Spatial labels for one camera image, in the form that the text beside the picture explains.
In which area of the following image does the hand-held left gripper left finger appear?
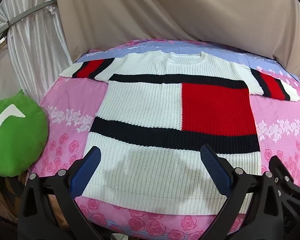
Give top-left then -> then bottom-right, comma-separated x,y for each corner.
17,146 -> 108,240

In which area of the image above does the white red navy knit sweater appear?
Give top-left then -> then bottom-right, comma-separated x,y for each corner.
59,51 -> 300,216

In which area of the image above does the beige curtain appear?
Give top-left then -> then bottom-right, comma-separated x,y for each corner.
54,0 -> 300,80

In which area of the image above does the grey metal pole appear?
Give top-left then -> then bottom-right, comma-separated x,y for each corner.
0,0 -> 58,46

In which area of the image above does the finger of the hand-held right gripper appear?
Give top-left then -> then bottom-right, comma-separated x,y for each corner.
268,156 -> 300,232

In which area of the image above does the white satin curtain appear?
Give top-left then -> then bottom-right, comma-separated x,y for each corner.
0,0 -> 73,110

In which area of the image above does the green pillow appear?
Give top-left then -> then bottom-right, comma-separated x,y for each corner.
0,89 -> 49,178

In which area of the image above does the pink floral bedsheet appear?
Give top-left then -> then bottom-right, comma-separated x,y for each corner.
27,38 -> 300,240

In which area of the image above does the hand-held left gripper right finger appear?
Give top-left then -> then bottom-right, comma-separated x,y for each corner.
200,144 -> 294,240

